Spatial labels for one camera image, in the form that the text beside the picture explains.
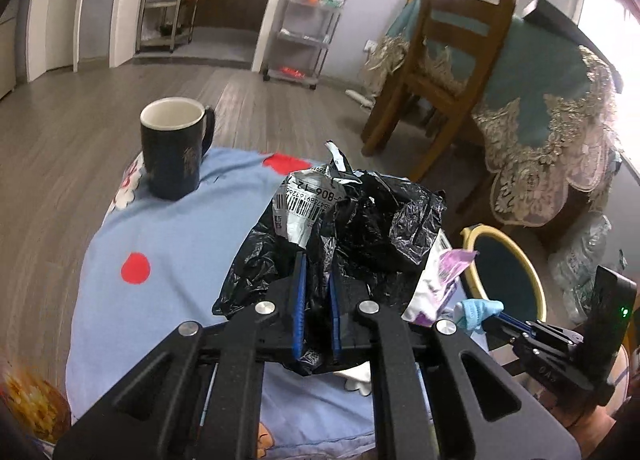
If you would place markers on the teal bin with yellow rim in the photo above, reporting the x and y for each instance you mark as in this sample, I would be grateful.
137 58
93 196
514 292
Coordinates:
501 271

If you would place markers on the clear plastic bag pile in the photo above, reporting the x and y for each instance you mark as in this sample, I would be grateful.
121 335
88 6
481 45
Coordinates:
573 266

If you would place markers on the wooden dining chair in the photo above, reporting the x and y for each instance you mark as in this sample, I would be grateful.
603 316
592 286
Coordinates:
452 53

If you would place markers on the white power strip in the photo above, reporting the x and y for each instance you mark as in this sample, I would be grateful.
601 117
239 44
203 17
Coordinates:
361 100

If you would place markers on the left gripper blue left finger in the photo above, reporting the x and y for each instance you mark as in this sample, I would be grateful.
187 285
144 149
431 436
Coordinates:
298 310

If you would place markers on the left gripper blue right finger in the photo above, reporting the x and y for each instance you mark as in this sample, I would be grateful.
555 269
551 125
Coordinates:
336 318

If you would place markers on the black ceramic mug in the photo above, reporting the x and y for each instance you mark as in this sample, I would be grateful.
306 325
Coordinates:
176 133

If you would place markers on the grey rolling shelf cart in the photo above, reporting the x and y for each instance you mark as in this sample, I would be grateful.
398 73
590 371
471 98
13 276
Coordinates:
301 41

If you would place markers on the light blue cartoon cushion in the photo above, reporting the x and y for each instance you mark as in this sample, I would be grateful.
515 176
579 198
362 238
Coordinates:
154 264

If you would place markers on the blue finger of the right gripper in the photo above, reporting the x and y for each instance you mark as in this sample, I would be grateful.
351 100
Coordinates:
510 325

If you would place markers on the black plastic trash bag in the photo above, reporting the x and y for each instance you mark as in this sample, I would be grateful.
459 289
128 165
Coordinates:
373 231

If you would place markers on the purple white snack wrapper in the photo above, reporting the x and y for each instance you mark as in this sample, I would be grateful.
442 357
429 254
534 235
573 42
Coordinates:
437 282

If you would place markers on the blue face mask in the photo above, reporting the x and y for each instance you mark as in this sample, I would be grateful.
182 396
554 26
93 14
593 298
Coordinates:
469 314

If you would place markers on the orange snack bag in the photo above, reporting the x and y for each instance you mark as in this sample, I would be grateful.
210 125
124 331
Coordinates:
40 409

